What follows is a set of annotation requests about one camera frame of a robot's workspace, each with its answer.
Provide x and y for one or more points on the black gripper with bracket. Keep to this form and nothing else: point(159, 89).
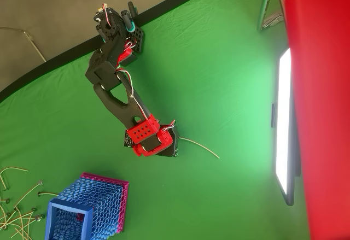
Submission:
point(170, 147)

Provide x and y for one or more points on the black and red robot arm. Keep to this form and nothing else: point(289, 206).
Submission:
point(104, 67)

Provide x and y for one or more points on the blue and pink mesh basket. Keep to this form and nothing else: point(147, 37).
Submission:
point(104, 201)

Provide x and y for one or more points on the candle wick with metal disc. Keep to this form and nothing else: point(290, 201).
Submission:
point(17, 209)
point(6, 200)
point(38, 218)
point(4, 227)
point(40, 194)
point(34, 209)

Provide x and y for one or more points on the thin bent white wire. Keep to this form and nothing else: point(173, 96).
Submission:
point(13, 168)

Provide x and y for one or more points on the green table cloth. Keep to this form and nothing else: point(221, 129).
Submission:
point(205, 59)

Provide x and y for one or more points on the large red foreground object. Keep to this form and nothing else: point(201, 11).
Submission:
point(328, 114)

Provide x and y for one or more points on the chrome tube stand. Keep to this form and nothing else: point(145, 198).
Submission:
point(263, 7)

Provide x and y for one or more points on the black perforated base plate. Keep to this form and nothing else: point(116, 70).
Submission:
point(139, 40)

